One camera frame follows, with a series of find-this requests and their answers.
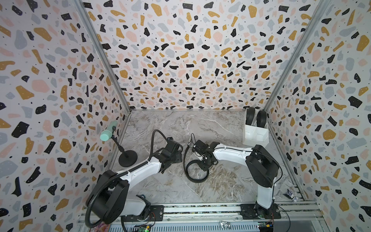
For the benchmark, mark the aluminium mounting rail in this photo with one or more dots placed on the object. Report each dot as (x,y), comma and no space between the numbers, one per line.
(214,212)

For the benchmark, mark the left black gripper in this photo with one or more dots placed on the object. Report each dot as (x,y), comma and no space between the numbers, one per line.
(180,155)

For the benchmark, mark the small crumpled wrapper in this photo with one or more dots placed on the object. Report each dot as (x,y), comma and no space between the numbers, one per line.
(292,195)

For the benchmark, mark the black belt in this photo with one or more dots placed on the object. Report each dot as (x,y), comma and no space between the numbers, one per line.
(261,119)
(249,116)
(192,169)

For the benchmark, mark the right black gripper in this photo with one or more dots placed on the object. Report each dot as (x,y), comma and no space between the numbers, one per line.
(204,168)

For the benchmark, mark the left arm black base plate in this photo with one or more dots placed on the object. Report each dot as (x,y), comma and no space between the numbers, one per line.
(150,214)

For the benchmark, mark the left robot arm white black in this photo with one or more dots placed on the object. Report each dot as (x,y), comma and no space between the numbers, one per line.
(109,199)

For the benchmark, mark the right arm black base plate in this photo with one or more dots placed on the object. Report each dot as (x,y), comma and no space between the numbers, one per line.
(255,211)

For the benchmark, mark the pink printed card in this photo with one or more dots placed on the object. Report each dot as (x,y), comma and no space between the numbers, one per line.
(103,228)

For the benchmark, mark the green microphone on black stand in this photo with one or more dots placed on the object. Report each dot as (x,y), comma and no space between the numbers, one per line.
(127,158)

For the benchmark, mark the white storage roll organizer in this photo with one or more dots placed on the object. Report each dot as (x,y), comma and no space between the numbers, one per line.
(253,135)

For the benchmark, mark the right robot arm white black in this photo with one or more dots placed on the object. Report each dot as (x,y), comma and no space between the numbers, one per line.
(262,166)

